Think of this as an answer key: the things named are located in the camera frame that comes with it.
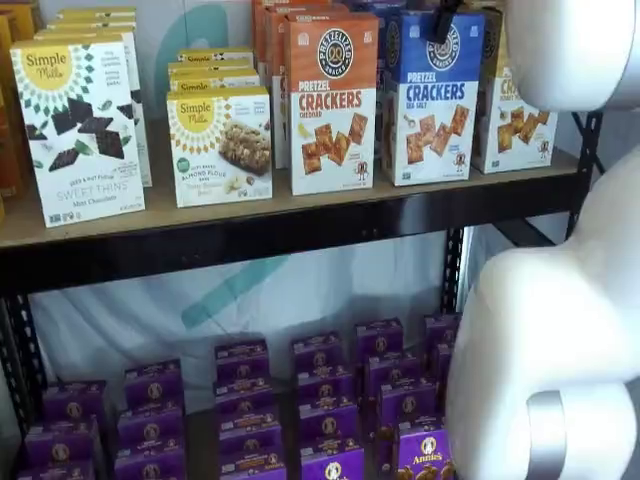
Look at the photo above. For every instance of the black metal shelf frame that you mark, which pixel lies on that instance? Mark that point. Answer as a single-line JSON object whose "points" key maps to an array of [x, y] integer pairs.
{"points": [[250, 245]]}

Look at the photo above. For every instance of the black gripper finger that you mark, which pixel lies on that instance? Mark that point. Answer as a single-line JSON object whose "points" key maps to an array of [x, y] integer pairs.
{"points": [[444, 22]]}

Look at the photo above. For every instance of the yellow pretzel crackers box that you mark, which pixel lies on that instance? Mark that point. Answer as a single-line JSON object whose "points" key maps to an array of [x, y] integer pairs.
{"points": [[520, 145]]}

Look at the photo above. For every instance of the purple Annie's snack box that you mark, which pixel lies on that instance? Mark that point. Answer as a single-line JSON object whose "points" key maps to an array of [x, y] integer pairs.
{"points": [[442, 330], [152, 385], [328, 425], [250, 435], [407, 405], [392, 370], [422, 457], [61, 442], [55, 472], [74, 402], [241, 362], [317, 352], [325, 387], [332, 465], [150, 465], [244, 400], [379, 340], [442, 360], [150, 427], [252, 467]]}

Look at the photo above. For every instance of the Simple Mills sweet thins box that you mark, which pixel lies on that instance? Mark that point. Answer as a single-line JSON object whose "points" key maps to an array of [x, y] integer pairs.
{"points": [[95, 18], [85, 165], [142, 150], [97, 10], [90, 26]]}

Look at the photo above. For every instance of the orange pretzel crackers box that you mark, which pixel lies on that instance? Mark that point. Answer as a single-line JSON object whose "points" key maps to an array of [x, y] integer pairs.
{"points": [[332, 125], [275, 30], [257, 25]]}

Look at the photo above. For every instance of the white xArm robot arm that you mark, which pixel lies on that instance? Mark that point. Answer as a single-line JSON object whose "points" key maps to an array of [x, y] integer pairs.
{"points": [[540, 350]]}

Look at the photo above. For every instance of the Simple Mills almond bars box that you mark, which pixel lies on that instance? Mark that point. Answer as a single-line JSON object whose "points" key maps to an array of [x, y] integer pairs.
{"points": [[215, 82], [220, 150], [212, 67], [215, 55]]}

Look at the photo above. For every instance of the wooden shelf board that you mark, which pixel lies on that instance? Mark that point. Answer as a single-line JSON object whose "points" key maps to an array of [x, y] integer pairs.
{"points": [[200, 220]]}

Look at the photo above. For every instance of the purple Annie's snack boxes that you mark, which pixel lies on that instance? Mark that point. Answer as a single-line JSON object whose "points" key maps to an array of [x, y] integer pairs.
{"points": [[201, 450]]}

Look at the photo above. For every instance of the orange snack box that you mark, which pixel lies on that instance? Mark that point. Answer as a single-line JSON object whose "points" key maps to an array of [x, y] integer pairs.
{"points": [[27, 20]]}

